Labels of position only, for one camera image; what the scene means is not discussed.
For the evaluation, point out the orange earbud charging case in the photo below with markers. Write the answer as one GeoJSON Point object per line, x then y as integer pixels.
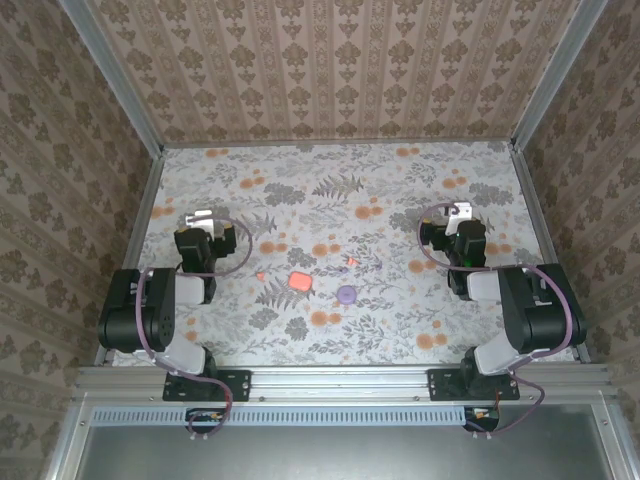
{"type": "Point", "coordinates": [300, 282]}

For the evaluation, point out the purple earbud charging case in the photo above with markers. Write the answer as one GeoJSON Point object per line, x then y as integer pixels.
{"type": "Point", "coordinates": [346, 294]}

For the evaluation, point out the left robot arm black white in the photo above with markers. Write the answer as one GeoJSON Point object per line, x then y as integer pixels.
{"type": "Point", "coordinates": [160, 310]}

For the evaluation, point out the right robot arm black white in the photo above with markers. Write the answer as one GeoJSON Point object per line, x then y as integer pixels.
{"type": "Point", "coordinates": [540, 320]}

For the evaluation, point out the floral patterned table cloth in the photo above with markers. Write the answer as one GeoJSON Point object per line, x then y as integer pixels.
{"type": "Point", "coordinates": [350, 330]}

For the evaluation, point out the grey sheet metal panel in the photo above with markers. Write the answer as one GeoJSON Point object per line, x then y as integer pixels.
{"type": "Point", "coordinates": [350, 455]}

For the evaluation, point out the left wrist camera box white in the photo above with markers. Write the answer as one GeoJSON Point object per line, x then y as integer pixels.
{"type": "Point", "coordinates": [200, 220]}

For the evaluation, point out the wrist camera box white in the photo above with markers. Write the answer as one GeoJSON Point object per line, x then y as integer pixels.
{"type": "Point", "coordinates": [462, 210]}
{"type": "Point", "coordinates": [200, 220]}

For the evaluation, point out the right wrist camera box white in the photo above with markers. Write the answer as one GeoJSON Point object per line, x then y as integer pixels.
{"type": "Point", "coordinates": [462, 210]}

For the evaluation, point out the aluminium table side rail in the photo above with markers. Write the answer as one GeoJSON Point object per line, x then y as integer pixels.
{"type": "Point", "coordinates": [549, 250]}
{"type": "Point", "coordinates": [152, 190]}

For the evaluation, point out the aluminium frame post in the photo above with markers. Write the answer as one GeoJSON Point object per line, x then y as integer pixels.
{"type": "Point", "coordinates": [556, 75]}
{"type": "Point", "coordinates": [119, 85]}

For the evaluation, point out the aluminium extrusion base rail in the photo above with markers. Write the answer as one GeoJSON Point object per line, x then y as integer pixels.
{"type": "Point", "coordinates": [340, 382]}

